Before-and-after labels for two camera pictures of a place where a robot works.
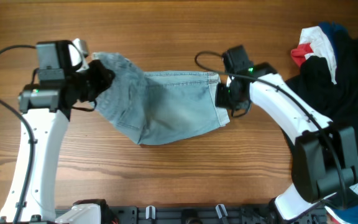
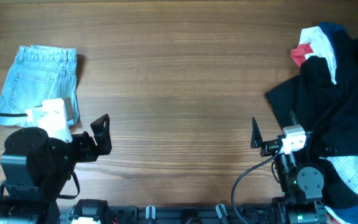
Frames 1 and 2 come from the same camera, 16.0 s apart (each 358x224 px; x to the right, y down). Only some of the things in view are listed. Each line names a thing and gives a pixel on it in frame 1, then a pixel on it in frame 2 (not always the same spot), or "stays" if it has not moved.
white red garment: x=313 y=42 stays
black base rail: x=233 y=214 stays
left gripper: x=91 y=81 to x=87 y=144
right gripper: x=224 y=96 to x=269 y=148
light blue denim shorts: x=151 y=107 to x=37 y=73
